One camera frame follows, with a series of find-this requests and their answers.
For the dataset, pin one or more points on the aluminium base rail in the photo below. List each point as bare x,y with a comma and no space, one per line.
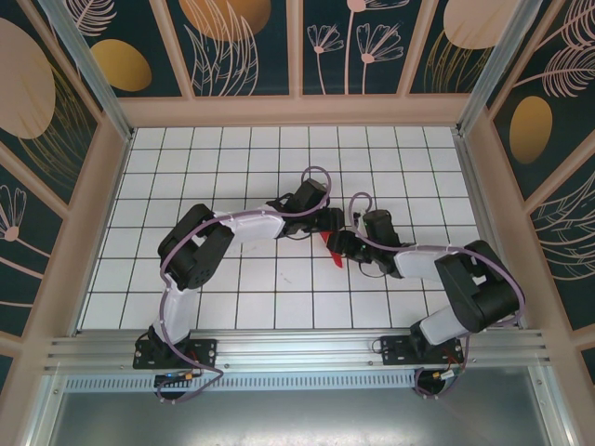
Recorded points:
297,348

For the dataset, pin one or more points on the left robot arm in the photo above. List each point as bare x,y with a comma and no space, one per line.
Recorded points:
176,311

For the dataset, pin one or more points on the aluminium frame post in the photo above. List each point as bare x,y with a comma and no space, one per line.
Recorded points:
493,65
93,69

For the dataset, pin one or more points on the red paper sheet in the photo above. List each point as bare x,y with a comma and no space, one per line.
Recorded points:
337,261

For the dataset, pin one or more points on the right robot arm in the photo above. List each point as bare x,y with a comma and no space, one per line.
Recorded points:
441,320

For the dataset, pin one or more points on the small circuit board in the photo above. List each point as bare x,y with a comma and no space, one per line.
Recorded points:
174,377

